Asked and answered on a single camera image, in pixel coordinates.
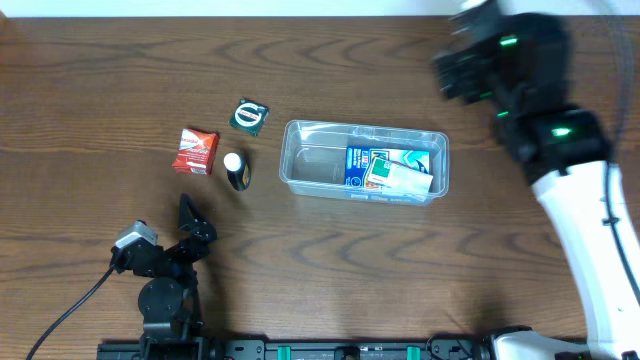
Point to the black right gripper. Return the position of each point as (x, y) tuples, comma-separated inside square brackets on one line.
[(461, 70)]

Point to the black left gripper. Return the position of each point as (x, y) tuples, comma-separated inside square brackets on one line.
[(176, 250)]

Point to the red orange packet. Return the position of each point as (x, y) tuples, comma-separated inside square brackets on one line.
[(196, 153)]

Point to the white green medicine box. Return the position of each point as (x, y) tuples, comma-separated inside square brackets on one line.
[(396, 177)]

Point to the blue Kool Fever box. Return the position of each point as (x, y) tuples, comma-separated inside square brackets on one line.
[(360, 158)]

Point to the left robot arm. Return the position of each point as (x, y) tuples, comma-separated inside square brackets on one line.
[(169, 302)]

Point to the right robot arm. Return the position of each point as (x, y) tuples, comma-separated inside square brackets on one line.
[(520, 63)]

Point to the clear plastic container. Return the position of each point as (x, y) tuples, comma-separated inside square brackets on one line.
[(313, 159)]

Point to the small black bottle white cap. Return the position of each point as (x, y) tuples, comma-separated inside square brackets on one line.
[(238, 171)]

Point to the dark green round-logo packet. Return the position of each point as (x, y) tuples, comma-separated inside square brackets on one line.
[(249, 116)]

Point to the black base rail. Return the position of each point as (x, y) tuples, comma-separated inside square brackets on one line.
[(437, 348)]

